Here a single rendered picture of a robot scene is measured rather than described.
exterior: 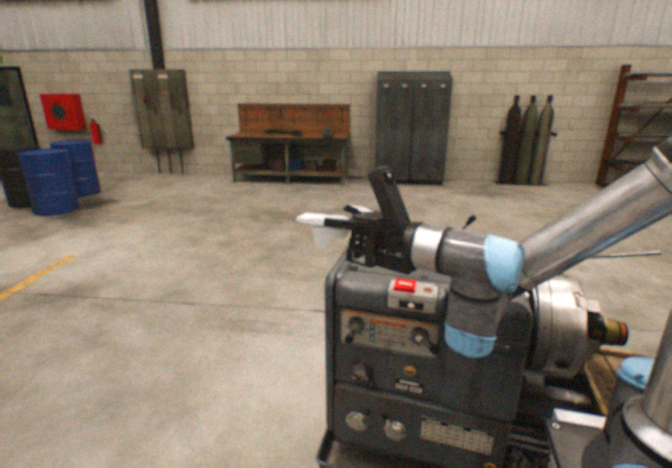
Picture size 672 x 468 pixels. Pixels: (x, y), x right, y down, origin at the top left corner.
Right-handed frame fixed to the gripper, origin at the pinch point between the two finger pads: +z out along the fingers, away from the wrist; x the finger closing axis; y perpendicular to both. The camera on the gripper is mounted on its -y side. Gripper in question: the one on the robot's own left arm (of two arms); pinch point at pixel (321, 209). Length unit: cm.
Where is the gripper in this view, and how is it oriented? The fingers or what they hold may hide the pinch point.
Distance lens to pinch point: 74.0
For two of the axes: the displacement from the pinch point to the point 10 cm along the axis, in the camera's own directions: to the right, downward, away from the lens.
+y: -0.8, 9.7, 2.1
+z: -8.1, -1.9, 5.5
